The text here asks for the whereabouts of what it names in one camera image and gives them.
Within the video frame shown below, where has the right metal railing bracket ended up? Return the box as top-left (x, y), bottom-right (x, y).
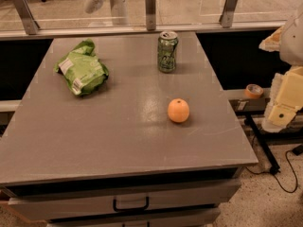
top-left (219, 0), bottom-right (238, 28)

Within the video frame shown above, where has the metal railing bracket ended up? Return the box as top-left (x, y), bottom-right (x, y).
top-left (145, 0), bottom-right (156, 31)
top-left (219, 0), bottom-right (238, 28)
top-left (11, 0), bottom-right (40, 35)

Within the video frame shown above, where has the left metal railing bracket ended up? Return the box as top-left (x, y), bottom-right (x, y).
top-left (11, 0), bottom-right (40, 35)

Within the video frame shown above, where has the orange fruit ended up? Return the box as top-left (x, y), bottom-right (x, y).
top-left (168, 98), bottom-right (190, 123)

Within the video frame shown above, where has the middle metal railing bracket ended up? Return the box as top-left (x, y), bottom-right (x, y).
top-left (145, 0), bottom-right (156, 31)

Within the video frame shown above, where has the black table leg stand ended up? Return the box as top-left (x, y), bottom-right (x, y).
top-left (244, 113), bottom-right (280, 176)

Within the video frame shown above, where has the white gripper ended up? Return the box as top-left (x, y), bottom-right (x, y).
top-left (260, 65), bottom-right (303, 133)

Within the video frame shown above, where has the orange tape roll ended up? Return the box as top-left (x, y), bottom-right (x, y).
top-left (244, 84), bottom-right (264, 99)

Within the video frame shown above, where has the green rice chip bag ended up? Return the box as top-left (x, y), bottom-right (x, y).
top-left (54, 39), bottom-right (109, 96)

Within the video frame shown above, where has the grey upper drawer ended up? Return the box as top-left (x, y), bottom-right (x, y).
top-left (9, 179), bottom-right (241, 220)

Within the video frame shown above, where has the black cable on floor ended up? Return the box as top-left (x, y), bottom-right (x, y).
top-left (245, 144), bottom-right (303, 194)

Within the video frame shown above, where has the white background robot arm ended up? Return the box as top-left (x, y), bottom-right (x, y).
top-left (84, 0), bottom-right (129, 26)

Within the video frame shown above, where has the green soda can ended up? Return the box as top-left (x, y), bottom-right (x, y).
top-left (157, 30), bottom-right (178, 73)

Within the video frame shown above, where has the grey lower drawer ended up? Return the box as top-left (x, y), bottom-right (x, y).
top-left (46, 208), bottom-right (221, 227)

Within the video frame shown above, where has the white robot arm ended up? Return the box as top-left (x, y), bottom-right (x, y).
top-left (258, 5), bottom-right (303, 132)

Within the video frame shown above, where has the grey drawer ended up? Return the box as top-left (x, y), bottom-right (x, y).
top-left (46, 208), bottom-right (221, 227)
top-left (9, 179), bottom-right (241, 220)

